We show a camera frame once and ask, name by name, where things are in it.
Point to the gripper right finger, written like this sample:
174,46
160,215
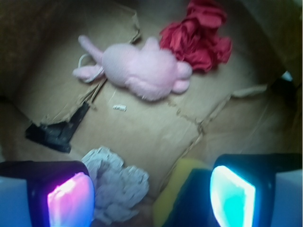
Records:
258,190

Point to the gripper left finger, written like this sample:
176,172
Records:
46,194

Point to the green and yellow sponge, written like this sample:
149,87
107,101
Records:
185,201

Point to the crumpled white paper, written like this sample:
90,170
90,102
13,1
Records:
118,188

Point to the brown paper bag bin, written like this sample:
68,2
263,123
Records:
251,105

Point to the small white paper scrap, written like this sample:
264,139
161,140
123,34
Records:
120,107

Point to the pink plush toy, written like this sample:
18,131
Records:
149,72

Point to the crumpled red paper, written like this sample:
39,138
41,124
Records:
195,39

